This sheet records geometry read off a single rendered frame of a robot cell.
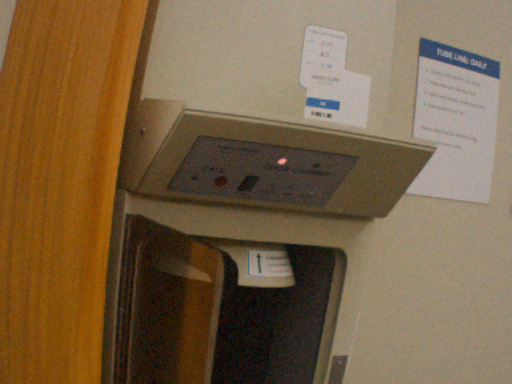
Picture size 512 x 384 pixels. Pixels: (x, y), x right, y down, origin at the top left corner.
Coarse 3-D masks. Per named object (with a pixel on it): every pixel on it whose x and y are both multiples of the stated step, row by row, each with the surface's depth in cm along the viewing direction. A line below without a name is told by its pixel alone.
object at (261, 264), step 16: (208, 240) 140; (224, 240) 140; (240, 240) 140; (240, 256) 139; (256, 256) 140; (272, 256) 141; (288, 256) 146; (240, 272) 139; (256, 272) 139; (272, 272) 141; (288, 272) 144
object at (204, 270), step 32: (160, 224) 118; (160, 256) 116; (192, 256) 107; (224, 256) 100; (160, 288) 115; (192, 288) 106; (224, 288) 99; (128, 320) 126; (160, 320) 115; (192, 320) 106; (224, 320) 100; (128, 352) 125; (160, 352) 114; (192, 352) 105
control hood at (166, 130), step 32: (160, 128) 122; (192, 128) 121; (224, 128) 122; (256, 128) 123; (288, 128) 124; (320, 128) 126; (352, 128) 128; (160, 160) 123; (384, 160) 133; (416, 160) 134; (160, 192) 127; (352, 192) 136; (384, 192) 137
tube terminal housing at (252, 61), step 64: (192, 0) 129; (256, 0) 133; (320, 0) 137; (384, 0) 142; (192, 64) 131; (256, 64) 134; (384, 64) 143; (128, 128) 130; (384, 128) 143; (128, 192) 129
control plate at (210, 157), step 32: (192, 160) 124; (224, 160) 126; (256, 160) 127; (288, 160) 128; (320, 160) 130; (352, 160) 131; (192, 192) 129; (224, 192) 130; (256, 192) 131; (288, 192) 133; (320, 192) 134
